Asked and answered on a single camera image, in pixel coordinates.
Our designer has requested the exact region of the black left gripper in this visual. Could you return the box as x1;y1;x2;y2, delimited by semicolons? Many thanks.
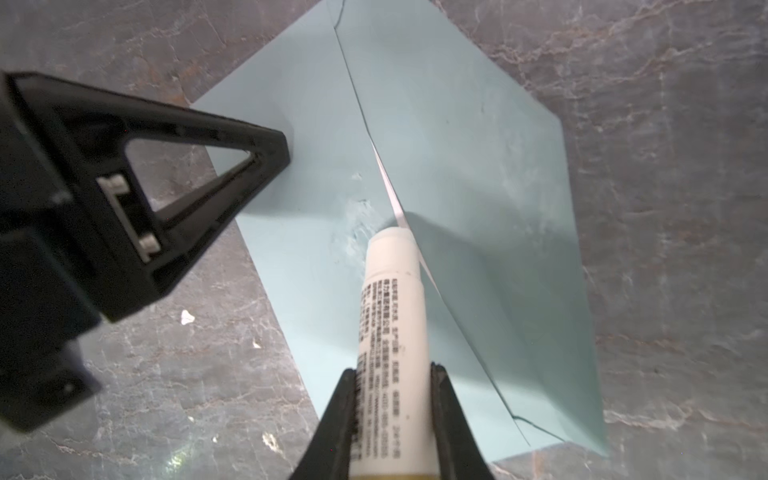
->
1;71;290;433

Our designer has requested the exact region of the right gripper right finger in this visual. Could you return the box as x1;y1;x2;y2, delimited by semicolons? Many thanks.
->
430;363;494;480

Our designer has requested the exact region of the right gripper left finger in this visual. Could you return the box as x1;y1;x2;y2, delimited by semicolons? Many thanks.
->
289;369;356;480

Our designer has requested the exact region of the white glue stick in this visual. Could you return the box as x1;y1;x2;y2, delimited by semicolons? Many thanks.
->
349;227;439;479

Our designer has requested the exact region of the light green envelope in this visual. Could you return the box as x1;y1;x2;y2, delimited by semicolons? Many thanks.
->
195;1;608;462

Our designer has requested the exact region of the white floral letter paper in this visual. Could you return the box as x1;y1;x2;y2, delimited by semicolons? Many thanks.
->
370;140;437;287

